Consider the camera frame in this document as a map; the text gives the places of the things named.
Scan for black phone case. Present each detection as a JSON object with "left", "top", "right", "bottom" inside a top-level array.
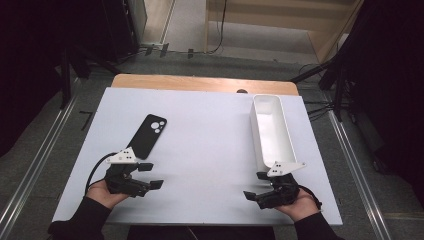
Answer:
[{"left": 127, "top": 113, "right": 168, "bottom": 161}]

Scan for person's right hand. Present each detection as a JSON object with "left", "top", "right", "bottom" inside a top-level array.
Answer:
[{"left": 274, "top": 188, "right": 320, "bottom": 223}]

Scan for black tripod stand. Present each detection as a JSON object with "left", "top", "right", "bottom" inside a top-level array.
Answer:
[{"left": 290, "top": 58, "right": 349, "bottom": 123}]

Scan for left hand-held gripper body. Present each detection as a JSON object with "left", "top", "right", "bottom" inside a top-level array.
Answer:
[{"left": 104, "top": 147, "right": 152, "bottom": 198}]

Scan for light wooden frame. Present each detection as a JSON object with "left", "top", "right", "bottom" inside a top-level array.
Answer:
[{"left": 203, "top": 0, "right": 365, "bottom": 64}]

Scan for white oblong plastic bin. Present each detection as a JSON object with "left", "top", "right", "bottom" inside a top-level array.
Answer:
[{"left": 250, "top": 94, "right": 298, "bottom": 173}]

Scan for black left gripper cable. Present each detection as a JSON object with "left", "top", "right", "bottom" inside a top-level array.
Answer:
[{"left": 85, "top": 152, "right": 118, "bottom": 195}]

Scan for white board sheet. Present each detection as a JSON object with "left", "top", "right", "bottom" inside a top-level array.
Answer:
[{"left": 52, "top": 87, "right": 344, "bottom": 227}]

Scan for metal floor rail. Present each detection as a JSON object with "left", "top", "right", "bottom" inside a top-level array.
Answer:
[
  {"left": 327, "top": 109, "right": 393, "bottom": 240},
  {"left": 0, "top": 76, "right": 82, "bottom": 236}
]

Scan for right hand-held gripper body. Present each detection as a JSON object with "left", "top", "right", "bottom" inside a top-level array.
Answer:
[{"left": 257, "top": 160, "right": 307, "bottom": 211}]

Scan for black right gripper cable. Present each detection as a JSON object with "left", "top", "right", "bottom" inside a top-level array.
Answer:
[{"left": 298, "top": 184, "right": 323, "bottom": 212}]

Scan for black metal stand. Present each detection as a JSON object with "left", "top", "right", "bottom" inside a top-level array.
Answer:
[{"left": 59, "top": 46, "right": 93, "bottom": 110}]

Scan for person's left hand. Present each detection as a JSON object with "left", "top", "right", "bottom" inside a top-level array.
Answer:
[{"left": 85, "top": 179, "right": 130, "bottom": 210}]

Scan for hanging black cable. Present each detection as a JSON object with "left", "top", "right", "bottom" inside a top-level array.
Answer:
[{"left": 205, "top": 0, "right": 229, "bottom": 55}]

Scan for dark curtain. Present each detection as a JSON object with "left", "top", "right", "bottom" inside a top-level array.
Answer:
[{"left": 333, "top": 0, "right": 424, "bottom": 209}]

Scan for dark cabinet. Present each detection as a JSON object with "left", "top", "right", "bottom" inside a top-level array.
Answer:
[{"left": 99, "top": 0, "right": 148, "bottom": 64}]

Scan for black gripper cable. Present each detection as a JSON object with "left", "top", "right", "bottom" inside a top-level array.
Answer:
[
  {"left": 85, "top": 152, "right": 118, "bottom": 195},
  {"left": 298, "top": 184, "right": 323, "bottom": 212}
]

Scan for black floor cables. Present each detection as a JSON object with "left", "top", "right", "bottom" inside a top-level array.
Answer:
[{"left": 298, "top": 63, "right": 336, "bottom": 122}]

